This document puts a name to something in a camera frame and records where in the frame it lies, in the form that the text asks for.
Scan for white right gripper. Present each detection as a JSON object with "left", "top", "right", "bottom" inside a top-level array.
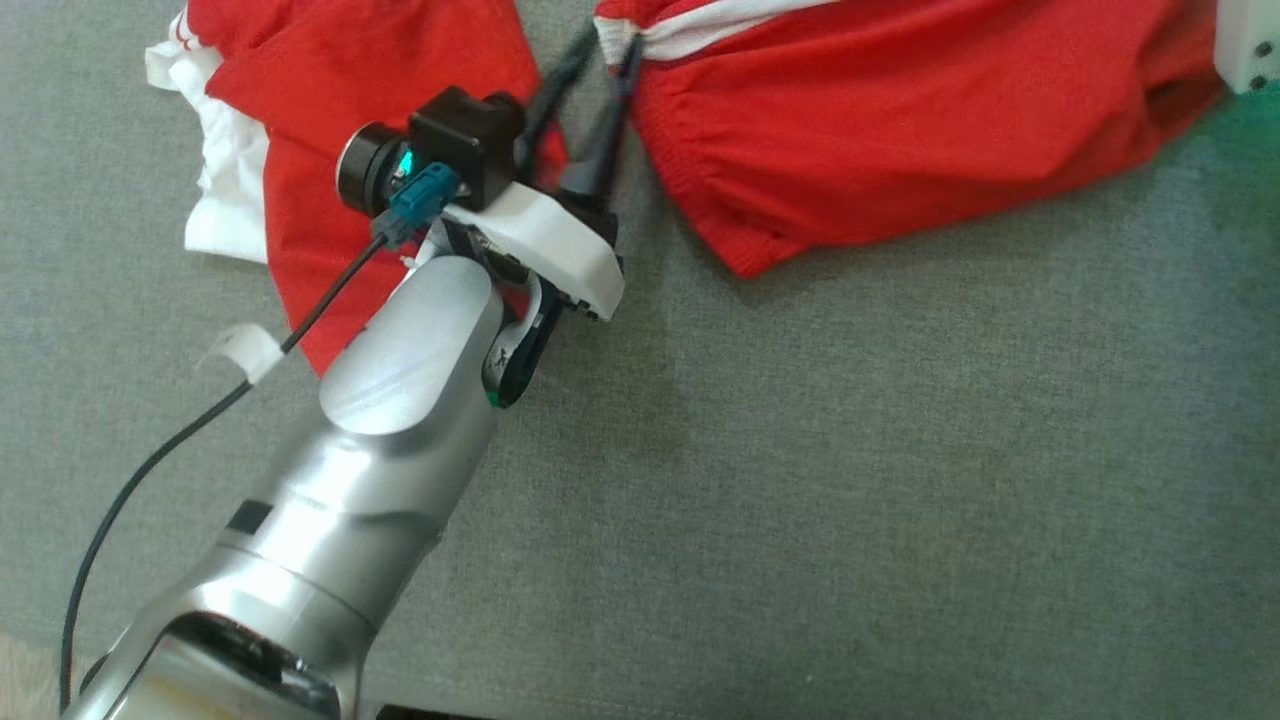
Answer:
[{"left": 1213, "top": 0, "right": 1280, "bottom": 96}]

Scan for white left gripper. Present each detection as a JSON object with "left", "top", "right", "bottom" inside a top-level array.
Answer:
[{"left": 425, "top": 29, "right": 644, "bottom": 323}]

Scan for red Bulls basketball jersey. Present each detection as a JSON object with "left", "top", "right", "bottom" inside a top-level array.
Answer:
[{"left": 145, "top": 0, "right": 569, "bottom": 379}]

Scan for red basketball shorts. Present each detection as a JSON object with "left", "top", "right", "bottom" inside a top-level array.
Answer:
[{"left": 592, "top": 0, "right": 1229, "bottom": 279}]

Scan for large grey sofa seat cushion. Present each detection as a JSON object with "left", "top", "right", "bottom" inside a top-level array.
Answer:
[{"left": 0, "top": 0, "right": 1280, "bottom": 720}]

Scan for black left camera cable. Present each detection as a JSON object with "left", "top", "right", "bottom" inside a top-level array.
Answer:
[{"left": 58, "top": 165, "right": 461, "bottom": 713}]

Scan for white cable tape tag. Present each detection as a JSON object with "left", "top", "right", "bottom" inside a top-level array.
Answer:
[{"left": 200, "top": 324, "right": 286, "bottom": 385}]

